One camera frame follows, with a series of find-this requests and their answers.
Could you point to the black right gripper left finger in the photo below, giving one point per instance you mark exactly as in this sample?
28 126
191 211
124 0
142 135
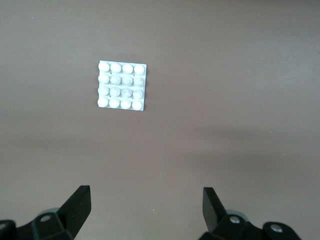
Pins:
72 215

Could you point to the brown table cover sheet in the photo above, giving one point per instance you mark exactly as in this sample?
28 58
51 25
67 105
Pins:
200 75

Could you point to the white studded base plate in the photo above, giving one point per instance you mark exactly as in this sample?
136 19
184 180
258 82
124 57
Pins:
121 86

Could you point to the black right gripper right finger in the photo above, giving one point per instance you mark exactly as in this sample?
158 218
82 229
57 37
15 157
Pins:
215 217

